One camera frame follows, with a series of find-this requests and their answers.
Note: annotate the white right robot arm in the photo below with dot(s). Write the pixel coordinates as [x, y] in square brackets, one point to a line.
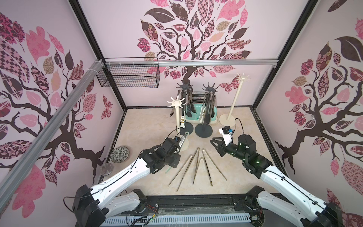
[299, 207]

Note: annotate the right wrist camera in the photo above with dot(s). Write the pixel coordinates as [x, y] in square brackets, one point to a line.
[226, 133]

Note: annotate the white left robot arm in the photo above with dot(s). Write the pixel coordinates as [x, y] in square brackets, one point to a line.
[93, 205]

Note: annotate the grey utensil rack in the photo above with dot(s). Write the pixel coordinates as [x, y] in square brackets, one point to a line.
[205, 130]

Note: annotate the black nylon tongs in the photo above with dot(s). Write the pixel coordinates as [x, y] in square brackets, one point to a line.
[212, 105]

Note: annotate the grey utensil rack stand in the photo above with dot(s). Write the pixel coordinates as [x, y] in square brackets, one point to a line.
[183, 94]

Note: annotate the long steel tongs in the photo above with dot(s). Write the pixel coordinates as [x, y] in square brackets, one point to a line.
[183, 171]

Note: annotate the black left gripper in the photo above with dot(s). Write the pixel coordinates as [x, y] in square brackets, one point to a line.
[175, 164]

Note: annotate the white handled tongs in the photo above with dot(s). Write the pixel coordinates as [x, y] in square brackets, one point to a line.
[182, 120]

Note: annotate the aluminium frame rail left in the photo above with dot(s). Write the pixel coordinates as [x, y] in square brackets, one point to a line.
[27, 160]

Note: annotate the aluminium frame rail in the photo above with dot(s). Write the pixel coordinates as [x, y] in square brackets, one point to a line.
[27, 160]
[196, 62]

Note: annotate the steel tongs white tips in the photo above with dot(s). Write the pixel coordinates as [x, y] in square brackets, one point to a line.
[202, 109]

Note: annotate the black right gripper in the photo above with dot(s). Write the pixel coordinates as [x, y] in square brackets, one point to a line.
[227, 147]

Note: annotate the cream utensil rack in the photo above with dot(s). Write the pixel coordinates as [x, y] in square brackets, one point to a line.
[237, 82]
[178, 105]

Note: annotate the white cable duct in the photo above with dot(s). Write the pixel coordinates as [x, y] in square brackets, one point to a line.
[176, 220]

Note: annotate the black wire basket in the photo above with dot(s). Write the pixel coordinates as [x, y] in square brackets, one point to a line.
[130, 72]

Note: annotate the clear glass lid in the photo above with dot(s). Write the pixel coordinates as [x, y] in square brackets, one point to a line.
[106, 169]

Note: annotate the green silicone tip tongs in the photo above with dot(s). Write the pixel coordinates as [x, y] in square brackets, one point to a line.
[184, 143]

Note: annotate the aluminium frame rail back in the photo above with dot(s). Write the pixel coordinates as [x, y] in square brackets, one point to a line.
[196, 62]

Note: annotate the short steel tongs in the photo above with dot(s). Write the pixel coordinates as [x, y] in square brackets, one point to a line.
[203, 162]

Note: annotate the mint green toaster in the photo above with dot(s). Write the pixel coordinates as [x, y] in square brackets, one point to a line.
[197, 98]

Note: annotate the slim steel tongs centre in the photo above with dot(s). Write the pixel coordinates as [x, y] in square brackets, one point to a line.
[197, 165]

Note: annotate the black silicone tip tongs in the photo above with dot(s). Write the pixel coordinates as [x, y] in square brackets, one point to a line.
[190, 105]

